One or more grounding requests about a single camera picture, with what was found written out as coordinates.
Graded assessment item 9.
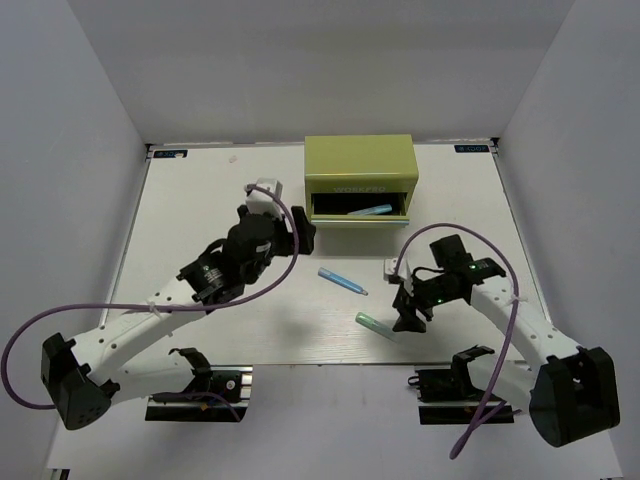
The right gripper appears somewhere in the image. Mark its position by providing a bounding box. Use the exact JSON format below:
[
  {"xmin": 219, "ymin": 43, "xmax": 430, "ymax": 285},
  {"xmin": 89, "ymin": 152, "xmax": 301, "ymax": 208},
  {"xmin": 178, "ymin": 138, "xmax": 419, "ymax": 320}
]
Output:
[{"xmin": 393, "ymin": 271, "xmax": 460, "ymax": 333}]

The green cap lead case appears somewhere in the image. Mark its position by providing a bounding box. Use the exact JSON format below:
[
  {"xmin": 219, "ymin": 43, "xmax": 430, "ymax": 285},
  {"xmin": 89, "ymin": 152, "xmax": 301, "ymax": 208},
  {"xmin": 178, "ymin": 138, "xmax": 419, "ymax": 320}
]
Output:
[{"xmin": 355, "ymin": 312, "xmax": 398, "ymax": 342}]

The blue utility knife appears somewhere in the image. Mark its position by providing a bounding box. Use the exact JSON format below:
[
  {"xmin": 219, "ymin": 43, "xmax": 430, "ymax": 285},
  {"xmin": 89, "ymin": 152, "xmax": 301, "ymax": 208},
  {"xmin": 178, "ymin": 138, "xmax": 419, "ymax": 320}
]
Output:
[{"xmin": 318, "ymin": 268, "xmax": 368, "ymax": 296}]

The green metal drawer box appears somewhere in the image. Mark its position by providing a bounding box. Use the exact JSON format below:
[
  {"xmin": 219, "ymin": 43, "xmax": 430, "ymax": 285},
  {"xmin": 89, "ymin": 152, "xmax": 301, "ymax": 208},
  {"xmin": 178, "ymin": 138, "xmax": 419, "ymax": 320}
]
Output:
[{"xmin": 304, "ymin": 134, "xmax": 419, "ymax": 228}]

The blue cap lead case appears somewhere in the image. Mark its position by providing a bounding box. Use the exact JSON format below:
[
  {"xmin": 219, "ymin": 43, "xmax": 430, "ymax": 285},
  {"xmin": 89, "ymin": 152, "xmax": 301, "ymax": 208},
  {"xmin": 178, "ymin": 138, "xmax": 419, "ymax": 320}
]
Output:
[{"xmin": 349, "ymin": 204, "xmax": 393, "ymax": 216}]

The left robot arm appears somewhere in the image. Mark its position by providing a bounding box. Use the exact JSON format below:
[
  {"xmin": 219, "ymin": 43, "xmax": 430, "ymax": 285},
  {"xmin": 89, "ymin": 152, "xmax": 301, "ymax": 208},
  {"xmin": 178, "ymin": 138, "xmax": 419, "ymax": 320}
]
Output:
[{"xmin": 41, "ymin": 202, "xmax": 316, "ymax": 431}]

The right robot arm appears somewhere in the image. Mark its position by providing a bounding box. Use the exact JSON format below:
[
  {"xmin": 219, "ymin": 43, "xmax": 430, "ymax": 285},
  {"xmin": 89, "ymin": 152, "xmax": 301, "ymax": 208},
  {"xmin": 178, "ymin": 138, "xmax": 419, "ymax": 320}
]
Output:
[{"xmin": 383, "ymin": 235, "xmax": 620, "ymax": 447}]

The left blue corner label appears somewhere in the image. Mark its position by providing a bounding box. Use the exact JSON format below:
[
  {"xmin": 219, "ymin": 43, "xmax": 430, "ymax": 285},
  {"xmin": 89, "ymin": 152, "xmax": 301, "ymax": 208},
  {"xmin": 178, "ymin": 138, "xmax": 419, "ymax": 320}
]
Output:
[{"xmin": 153, "ymin": 149, "xmax": 188, "ymax": 159}]

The blue corner label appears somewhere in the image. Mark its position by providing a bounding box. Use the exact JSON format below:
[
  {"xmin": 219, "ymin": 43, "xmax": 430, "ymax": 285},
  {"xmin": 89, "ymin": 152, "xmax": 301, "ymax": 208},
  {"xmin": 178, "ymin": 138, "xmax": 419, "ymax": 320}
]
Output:
[
  {"xmin": 153, "ymin": 149, "xmax": 188, "ymax": 159},
  {"xmin": 454, "ymin": 144, "xmax": 490, "ymax": 153}
]

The right blue corner label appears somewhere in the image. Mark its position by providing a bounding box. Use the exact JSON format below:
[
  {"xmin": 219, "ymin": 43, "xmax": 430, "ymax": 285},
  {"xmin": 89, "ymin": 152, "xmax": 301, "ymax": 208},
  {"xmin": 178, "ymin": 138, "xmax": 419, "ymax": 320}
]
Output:
[{"xmin": 454, "ymin": 144, "xmax": 490, "ymax": 153}]

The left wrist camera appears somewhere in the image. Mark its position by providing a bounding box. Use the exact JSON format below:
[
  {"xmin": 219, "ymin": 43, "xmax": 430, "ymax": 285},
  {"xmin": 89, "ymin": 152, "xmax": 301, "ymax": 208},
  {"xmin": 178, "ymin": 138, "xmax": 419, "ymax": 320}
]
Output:
[{"xmin": 245, "ymin": 178, "xmax": 282, "ymax": 217}]

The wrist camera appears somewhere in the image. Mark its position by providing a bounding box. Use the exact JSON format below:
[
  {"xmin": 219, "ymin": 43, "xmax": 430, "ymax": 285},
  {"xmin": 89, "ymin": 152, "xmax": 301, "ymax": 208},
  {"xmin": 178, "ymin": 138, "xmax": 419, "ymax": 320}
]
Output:
[
  {"xmin": 245, "ymin": 178, "xmax": 282, "ymax": 217},
  {"xmin": 383, "ymin": 257, "xmax": 413, "ymax": 296}
]

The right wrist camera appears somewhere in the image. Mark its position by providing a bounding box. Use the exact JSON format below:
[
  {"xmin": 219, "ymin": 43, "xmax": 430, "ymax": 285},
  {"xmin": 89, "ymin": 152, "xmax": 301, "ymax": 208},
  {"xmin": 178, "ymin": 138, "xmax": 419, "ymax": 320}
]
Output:
[{"xmin": 383, "ymin": 257, "xmax": 413, "ymax": 296}]

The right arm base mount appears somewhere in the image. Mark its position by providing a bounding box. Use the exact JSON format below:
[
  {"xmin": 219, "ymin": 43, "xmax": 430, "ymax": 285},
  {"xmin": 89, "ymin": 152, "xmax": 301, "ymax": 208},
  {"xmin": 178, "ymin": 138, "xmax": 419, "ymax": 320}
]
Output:
[{"xmin": 407, "ymin": 344, "xmax": 521, "ymax": 426}]

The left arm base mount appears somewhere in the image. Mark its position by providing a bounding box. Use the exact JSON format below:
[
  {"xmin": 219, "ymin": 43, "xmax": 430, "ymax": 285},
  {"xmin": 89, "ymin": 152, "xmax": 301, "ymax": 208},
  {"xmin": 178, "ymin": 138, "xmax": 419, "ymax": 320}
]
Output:
[{"xmin": 145, "ymin": 366, "xmax": 253, "ymax": 423}]

